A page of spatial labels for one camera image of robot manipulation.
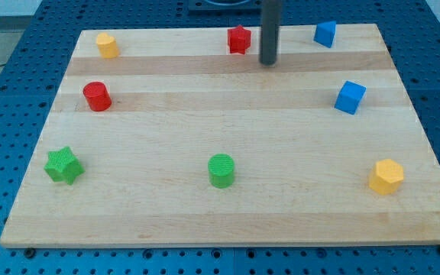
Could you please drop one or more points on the yellow hexagon block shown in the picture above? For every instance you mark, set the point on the yellow hexagon block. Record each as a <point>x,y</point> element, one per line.
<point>386,177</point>

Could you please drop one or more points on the yellow heart block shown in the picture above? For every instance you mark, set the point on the yellow heart block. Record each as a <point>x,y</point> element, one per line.
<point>107,46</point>

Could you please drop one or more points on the wooden board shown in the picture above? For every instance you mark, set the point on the wooden board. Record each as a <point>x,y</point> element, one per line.
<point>179,97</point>

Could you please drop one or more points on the blue cube block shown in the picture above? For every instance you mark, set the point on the blue cube block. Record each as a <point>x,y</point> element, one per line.
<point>349,97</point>

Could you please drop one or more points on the blue triangular prism block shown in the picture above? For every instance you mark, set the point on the blue triangular prism block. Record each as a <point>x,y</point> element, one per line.
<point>325,33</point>

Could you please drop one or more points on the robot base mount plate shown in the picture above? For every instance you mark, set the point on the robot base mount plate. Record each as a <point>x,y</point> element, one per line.
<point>223,5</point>

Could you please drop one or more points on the red cylinder block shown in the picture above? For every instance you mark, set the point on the red cylinder block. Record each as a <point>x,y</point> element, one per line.
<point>97,96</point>

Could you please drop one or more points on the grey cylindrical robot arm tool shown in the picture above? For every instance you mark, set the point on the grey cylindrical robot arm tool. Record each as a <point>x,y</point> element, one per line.
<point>271,11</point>

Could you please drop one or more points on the green star block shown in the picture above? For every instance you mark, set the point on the green star block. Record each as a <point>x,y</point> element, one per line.
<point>63,166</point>

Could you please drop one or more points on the red star block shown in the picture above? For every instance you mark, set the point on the red star block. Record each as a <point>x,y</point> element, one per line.
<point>239,39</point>

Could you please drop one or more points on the green cylinder block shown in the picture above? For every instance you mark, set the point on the green cylinder block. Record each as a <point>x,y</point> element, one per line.
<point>221,168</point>

